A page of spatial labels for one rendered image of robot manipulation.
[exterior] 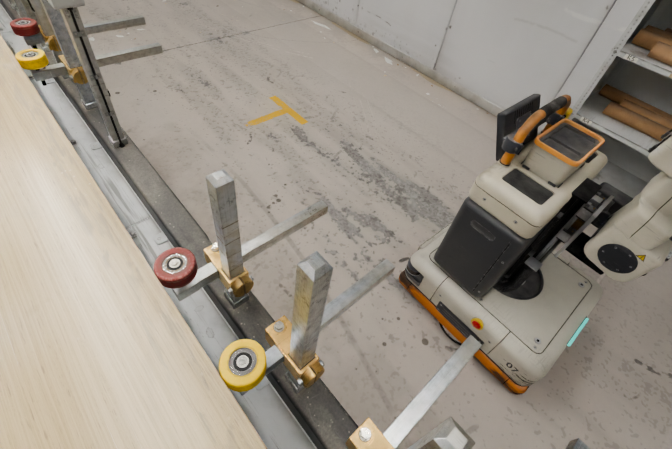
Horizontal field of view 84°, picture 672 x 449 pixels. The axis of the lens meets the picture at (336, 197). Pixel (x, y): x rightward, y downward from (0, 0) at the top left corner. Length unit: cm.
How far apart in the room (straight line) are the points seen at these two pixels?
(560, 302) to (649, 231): 60
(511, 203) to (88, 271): 113
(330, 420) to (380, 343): 88
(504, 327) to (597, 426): 58
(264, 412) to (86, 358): 40
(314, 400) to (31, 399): 50
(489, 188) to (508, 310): 59
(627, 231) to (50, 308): 144
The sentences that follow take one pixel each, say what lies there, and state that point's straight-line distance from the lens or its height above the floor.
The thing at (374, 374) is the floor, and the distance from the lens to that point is 170.
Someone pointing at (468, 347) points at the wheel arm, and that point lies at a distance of 89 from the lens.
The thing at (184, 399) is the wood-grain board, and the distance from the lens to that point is 72.
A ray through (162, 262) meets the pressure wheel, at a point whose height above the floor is 91.
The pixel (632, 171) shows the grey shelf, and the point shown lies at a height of 15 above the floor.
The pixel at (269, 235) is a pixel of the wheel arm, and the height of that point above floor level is 82.
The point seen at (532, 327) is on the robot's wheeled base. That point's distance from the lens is 172.
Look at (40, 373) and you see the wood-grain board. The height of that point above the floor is 90.
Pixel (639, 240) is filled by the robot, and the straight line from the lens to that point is 140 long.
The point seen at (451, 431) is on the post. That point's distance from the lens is 51.
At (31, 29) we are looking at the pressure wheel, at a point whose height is 89.
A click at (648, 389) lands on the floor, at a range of 228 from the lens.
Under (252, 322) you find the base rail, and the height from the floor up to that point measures 70.
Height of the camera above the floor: 158
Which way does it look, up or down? 46 degrees down
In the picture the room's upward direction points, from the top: 10 degrees clockwise
